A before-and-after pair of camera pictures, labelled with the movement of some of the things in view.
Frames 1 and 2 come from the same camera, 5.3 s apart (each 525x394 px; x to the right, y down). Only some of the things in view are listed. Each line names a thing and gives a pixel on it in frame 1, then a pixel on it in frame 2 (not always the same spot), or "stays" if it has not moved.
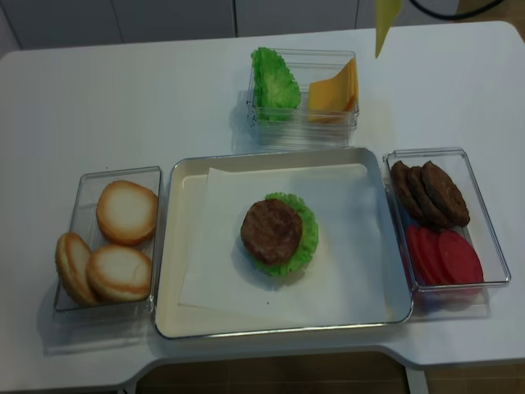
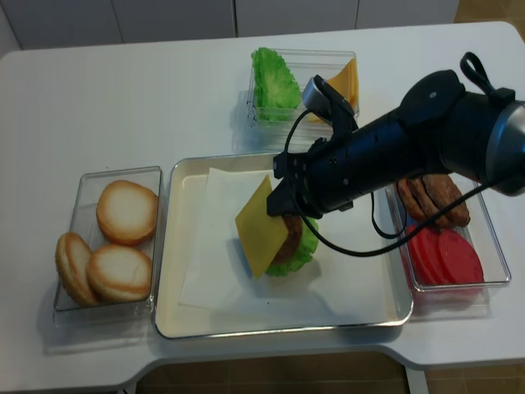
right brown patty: (445, 195) stays
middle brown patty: (427, 210) stays
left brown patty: (400, 173) stays
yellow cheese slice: (386, 11) -> (262, 235)
